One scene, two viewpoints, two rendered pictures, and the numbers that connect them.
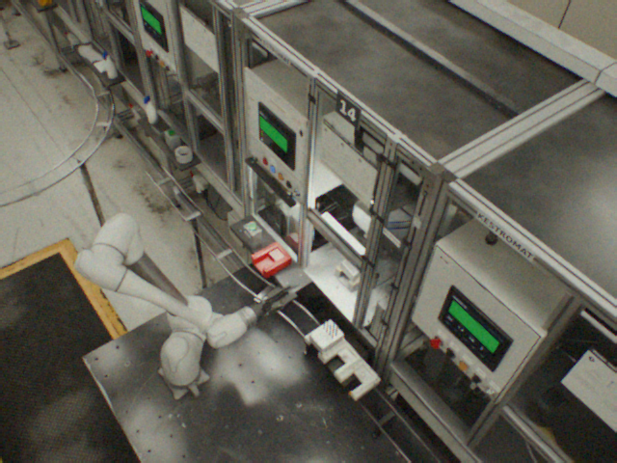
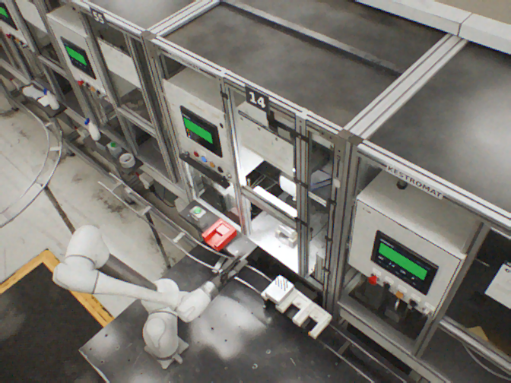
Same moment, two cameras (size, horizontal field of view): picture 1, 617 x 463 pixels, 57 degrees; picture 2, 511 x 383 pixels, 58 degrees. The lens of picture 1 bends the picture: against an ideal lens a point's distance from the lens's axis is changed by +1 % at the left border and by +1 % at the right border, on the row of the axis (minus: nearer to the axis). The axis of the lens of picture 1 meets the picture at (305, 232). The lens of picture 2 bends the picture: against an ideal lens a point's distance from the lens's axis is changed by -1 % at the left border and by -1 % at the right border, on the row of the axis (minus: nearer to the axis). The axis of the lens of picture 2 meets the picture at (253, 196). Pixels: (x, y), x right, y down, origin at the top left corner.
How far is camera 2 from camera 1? 0.12 m
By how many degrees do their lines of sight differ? 1
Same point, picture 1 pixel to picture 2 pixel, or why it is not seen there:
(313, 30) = (214, 36)
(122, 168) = (80, 180)
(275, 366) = (241, 323)
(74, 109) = (31, 140)
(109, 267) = (82, 274)
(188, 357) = (166, 333)
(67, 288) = (55, 291)
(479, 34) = (353, 11)
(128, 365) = (119, 348)
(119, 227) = (84, 238)
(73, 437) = not seen: outside the picture
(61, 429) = not seen: outside the picture
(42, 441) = not seen: outside the picture
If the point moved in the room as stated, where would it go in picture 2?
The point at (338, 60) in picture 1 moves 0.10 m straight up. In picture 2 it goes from (240, 58) to (237, 36)
